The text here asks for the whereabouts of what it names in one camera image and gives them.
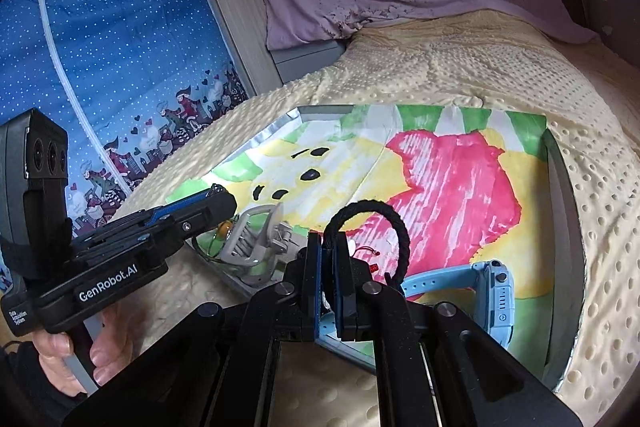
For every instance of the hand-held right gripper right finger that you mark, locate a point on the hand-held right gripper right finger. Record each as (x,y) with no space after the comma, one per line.
(341,292)

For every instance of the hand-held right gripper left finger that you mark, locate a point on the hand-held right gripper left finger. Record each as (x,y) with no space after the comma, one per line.
(314,287)

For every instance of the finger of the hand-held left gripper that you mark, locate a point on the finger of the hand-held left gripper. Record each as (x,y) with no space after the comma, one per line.
(205,212)
(190,203)

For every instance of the beige hair claw clip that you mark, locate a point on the beige hair claw clip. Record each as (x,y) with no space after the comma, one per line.
(240,247)

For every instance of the grey cardboard box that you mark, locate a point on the grey cardboard box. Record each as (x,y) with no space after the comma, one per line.
(567,207)

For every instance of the person's left forearm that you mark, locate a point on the person's left forearm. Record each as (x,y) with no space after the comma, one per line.
(25,387)

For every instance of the person's left hand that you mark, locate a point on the person's left hand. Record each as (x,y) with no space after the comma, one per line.
(115,342)

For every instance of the blue dotted printed quilt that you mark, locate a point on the blue dotted printed quilt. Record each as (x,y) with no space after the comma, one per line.
(125,57)

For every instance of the light blue watch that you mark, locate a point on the light blue watch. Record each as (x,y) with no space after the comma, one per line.
(495,302)

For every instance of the colourful painted paper sheet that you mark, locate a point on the colourful painted paper sheet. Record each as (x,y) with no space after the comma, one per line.
(450,182)

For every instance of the grey board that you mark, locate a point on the grey board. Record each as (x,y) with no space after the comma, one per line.
(305,57)

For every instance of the wooden bed board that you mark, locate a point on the wooden bed board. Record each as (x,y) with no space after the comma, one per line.
(235,17)

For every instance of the yellow dotted blanket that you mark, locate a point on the yellow dotted blanket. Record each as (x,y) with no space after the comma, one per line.
(500,57)

